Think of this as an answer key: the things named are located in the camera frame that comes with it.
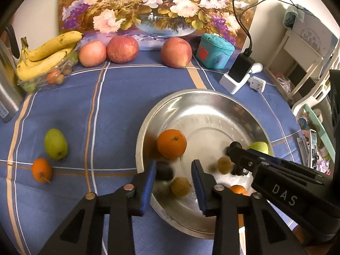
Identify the white plug adapter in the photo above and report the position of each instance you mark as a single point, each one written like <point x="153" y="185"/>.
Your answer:
<point x="257" y="84"/>

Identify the orange with stem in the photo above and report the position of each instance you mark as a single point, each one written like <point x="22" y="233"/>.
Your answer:
<point x="41" y="169"/>

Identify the red apple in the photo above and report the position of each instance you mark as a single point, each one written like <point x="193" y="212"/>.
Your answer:
<point x="122" y="49"/>
<point x="175" y="52"/>
<point x="92" y="53"/>

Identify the white plastic rack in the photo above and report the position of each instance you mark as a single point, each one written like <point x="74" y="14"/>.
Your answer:
<point x="313" y="95"/>

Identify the white wooden shelf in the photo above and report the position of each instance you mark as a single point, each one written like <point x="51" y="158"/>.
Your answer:
<point x="292" y="53"/>

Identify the white charging dock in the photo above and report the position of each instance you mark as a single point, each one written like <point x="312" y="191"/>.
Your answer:
<point x="231" y="85"/>

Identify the stainless steel thermos jug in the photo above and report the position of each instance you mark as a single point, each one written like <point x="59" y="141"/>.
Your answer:
<point x="8" y="85"/>

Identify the small green fruit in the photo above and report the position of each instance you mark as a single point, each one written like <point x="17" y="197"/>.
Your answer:
<point x="30" y="86"/>

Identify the flower painting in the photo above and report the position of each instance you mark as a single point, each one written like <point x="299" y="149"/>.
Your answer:
<point x="159" y="8"/>

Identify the yellow banana bunch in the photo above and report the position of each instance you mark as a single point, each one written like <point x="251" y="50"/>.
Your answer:
<point x="45" y="58"/>

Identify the teal tin box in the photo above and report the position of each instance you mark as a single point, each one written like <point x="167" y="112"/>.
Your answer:
<point x="215" y="51"/>

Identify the small brown fruit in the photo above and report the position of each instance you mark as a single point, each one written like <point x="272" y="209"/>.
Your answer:
<point x="180" y="187"/>
<point x="225" y="164"/>

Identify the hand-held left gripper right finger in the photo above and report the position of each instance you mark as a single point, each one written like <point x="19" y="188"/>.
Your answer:
<point x="198" y="183"/>

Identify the tiny brown fruit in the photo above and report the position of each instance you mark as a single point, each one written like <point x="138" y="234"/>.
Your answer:
<point x="61" y="79"/>

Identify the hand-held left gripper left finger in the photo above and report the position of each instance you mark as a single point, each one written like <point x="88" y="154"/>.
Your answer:
<point x="148" y="180"/>

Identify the silver packet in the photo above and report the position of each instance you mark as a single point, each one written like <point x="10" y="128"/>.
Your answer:
<point x="305" y="148"/>

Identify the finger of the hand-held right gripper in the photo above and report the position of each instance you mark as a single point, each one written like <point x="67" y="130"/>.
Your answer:
<point x="240" y="156"/>
<point x="265" y="156"/>

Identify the small orange fruit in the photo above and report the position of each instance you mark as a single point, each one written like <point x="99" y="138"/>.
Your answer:
<point x="52" y="77"/>

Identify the white round adapter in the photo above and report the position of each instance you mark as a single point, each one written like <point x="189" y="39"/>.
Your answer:
<point x="256" y="67"/>

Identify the clear plastic tray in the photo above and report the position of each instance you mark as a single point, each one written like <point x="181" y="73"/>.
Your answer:
<point x="42" y="82"/>

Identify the stainless steel basin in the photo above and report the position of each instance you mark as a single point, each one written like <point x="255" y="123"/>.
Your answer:
<point x="212" y="122"/>

